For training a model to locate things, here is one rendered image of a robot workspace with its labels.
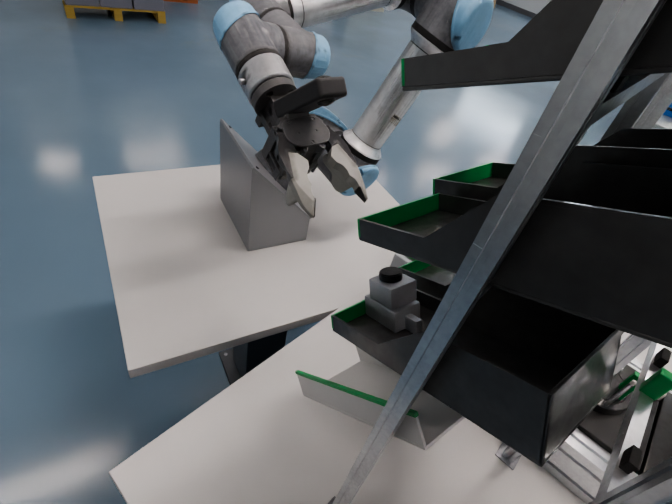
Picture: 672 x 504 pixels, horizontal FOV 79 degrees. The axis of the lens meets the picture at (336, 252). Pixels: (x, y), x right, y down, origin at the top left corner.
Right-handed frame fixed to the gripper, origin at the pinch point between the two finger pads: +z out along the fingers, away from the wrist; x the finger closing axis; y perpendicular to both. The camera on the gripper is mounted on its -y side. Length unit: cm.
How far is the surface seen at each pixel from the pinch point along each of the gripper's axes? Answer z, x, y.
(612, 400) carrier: 49, -41, 10
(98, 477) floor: 19, 43, 136
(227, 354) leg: -2, -14, 144
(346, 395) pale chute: 23.4, 6.8, 10.6
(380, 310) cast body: 15.6, 1.4, 1.8
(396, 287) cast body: 14.1, 0.5, -2.3
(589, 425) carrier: 51, -37, 13
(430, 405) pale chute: 29.1, 0.0, 3.8
